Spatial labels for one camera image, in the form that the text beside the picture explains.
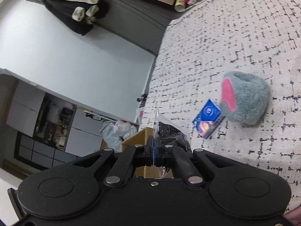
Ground clothes hanging on door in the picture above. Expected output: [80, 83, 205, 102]
[41, 0, 109, 36]

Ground black item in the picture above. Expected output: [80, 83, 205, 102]
[153, 108, 192, 153]

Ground paper cup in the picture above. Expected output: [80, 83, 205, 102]
[174, 0, 187, 13]

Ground grey plush slipper toy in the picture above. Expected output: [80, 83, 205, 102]
[219, 71, 270, 125]

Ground white plastic bag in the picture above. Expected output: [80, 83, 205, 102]
[100, 120, 138, 153]

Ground white black patterned bed cover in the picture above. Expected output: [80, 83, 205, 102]
[141, 0, 300, 211]

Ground blue tissue pack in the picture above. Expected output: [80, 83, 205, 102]
[192, 99, 224, 139]

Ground white cabinet with shelves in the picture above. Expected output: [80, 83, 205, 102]
[6, 81, 104, 170]

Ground cardboard box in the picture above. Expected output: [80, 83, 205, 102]
[121, 127, 160, 179]

